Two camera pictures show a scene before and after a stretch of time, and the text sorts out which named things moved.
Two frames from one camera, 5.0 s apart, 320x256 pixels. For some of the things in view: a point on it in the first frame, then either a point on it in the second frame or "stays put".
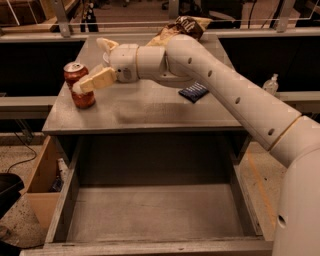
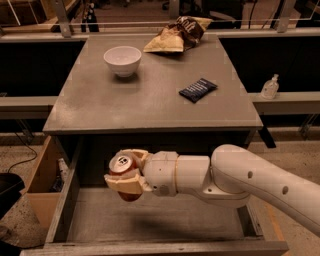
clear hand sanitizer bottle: (271, 85) stays put
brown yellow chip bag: (182, 25) stays put
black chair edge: (10, 186) stays put
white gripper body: (124, 62) -> (160, 171)
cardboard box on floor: (45, 184) stays put
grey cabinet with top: (155, 123) stays put
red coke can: (73, 71) -> (123, 164)
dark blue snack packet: (194, 92) stays put
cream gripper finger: (98, 80) -> (130, 184)
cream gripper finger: (107, 45) -> (138, 154)
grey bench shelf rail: (26, 107) stays put
